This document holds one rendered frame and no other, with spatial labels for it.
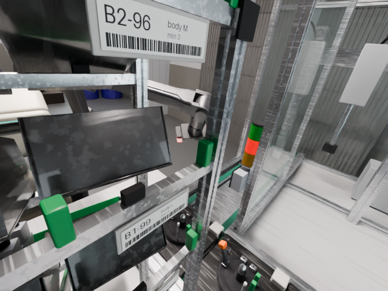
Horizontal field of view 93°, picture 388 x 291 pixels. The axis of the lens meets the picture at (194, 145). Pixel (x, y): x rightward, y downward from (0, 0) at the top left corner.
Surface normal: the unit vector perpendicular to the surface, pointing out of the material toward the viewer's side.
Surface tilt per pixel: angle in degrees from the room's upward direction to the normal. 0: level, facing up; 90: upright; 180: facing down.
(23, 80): 90
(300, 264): 0
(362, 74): 90
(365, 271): 0
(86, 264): 65
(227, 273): 0
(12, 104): 43
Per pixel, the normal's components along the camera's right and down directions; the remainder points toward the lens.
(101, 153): 0.59, 0.00
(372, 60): -0.67, 0.27
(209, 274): 0.11, -0.89
